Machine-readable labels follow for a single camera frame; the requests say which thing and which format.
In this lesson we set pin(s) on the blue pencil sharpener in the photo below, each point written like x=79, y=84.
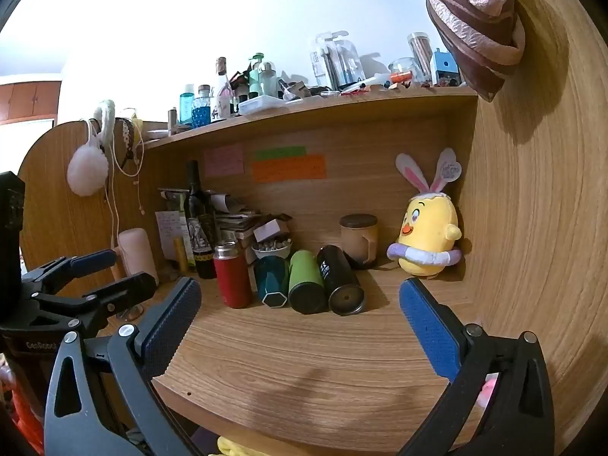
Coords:
x=444, y=69

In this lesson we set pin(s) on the white tray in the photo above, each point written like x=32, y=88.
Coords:
x=261, y=105

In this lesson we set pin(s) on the wooden desk hutch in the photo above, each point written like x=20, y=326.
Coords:
x=370, y=128

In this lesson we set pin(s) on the wooden cabinet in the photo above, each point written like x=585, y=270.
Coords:
x=28, y=99

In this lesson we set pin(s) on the orange sticky note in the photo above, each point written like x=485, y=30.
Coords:
x=289, y=169

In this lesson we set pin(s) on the yellow cloth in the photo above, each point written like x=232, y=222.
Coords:
x=235, y=449

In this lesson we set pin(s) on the black container with yellow band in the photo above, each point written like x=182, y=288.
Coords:
x=205, y=263

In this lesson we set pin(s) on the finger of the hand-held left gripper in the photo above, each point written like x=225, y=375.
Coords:
x=128, y=287
x=95, y=260

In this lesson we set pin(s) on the black cup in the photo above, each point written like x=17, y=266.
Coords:
x=338, y=275

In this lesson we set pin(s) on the green sticky note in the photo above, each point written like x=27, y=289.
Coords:
x=280, y=153

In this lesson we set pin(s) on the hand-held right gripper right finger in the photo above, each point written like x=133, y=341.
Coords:
x=427, y=327

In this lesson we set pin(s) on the brown scarf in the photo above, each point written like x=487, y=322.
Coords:
x=475, y=33

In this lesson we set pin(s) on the yellow chick plush toy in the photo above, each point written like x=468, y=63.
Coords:
x=427, y=228

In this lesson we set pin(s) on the white fluffy earmuffs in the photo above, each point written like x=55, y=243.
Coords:
x=88, y=171

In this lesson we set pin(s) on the white bowl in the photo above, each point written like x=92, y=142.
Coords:
x=270, y=251

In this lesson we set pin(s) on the teal bottle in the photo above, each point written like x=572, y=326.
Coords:
x=186, y=104

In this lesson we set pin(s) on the clear bottle with cork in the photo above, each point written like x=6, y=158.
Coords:
x=222, y=90

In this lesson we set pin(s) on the orange marker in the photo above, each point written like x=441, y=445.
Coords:
x=400, y=76

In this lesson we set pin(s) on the teal faceted cup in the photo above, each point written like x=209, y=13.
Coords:
x=270, y=275

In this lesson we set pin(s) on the brown mug with lid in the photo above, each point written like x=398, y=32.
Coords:
x=358, y=242

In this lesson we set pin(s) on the pink object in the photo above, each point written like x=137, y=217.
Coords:
x=489, y=389

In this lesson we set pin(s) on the white paper note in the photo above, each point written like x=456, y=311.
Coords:
x=168, y=232

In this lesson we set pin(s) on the small white box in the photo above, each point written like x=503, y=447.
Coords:
x=266, y=231

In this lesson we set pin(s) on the clear jar of pencils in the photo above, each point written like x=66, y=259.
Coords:
x=420, y=57

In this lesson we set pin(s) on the pink sticky note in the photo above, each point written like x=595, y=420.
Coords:
x=224, y=160

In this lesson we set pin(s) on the green cup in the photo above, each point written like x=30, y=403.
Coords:
x=306, y=280

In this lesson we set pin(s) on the red thermos cup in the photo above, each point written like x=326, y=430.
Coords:
x=232, y=280

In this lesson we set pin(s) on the mint green pump bottle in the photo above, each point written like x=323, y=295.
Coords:
x=256, y=78

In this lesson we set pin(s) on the orange cloth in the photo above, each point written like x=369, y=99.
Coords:
x=26, y=413

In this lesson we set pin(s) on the blue liquid bottle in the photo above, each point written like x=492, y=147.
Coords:
x=201, y=111

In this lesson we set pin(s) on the glass jar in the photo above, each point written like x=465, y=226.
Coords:
x=403, y=64

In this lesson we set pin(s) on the pink cylindrical container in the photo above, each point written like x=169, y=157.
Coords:
x=137, y=254

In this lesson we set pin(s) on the stack of books and papers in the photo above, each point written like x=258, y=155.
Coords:
x=232, y=221

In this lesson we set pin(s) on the dark wine bottle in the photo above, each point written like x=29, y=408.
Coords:
x=193, y=199

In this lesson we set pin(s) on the yellow tube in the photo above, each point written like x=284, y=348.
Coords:
x=180, y=254

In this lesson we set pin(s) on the clear plastic package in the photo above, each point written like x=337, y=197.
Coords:
x=337, y=61

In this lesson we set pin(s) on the dark headband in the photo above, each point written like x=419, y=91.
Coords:
x=127, y=145

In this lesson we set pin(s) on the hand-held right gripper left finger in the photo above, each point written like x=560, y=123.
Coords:
x=173, y=318

